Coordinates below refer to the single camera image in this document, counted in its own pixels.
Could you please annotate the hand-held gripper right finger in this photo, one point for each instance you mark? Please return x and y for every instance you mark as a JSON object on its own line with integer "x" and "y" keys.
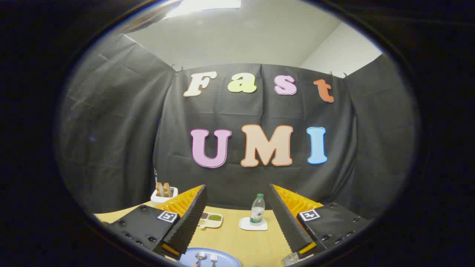
{"x": 284, "y": 218}

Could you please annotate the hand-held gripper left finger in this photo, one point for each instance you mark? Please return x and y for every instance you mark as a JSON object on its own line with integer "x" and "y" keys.
{"x": 193, "y": 218}

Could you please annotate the white divided condiment dish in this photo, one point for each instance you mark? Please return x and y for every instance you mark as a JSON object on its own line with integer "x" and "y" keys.
{"x": 213, "y": 218}

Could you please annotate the clear water bottle green cap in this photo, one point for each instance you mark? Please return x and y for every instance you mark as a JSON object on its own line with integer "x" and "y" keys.
{"x": 257, "y": 211}

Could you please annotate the brown bread slice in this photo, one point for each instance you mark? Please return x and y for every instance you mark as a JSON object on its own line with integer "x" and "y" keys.
{"x": 168, "y": 189}
{"x": 160, "y": 189}

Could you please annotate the white square coaster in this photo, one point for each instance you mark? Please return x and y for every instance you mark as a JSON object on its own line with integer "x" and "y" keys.
{"x": 244, "y": 224}

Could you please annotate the white bread holder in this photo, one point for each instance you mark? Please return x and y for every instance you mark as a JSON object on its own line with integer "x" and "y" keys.
{"x": 157, "y": 198}

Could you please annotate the perforated metal cutlery basket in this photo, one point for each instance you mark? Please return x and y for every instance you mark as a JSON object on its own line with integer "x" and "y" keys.
{"x": 293, "y": 259}

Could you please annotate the blue round plate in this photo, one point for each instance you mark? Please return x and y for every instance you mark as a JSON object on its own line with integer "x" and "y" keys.
{"x": 226, "y": 259}

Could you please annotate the black backdrop cloth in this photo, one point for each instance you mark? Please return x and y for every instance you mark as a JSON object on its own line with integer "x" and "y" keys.
{"x": 122, "y": 148}

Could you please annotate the ceiling light panel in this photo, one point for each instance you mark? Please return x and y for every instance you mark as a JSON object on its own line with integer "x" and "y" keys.
{"x": 207, "y": 5}

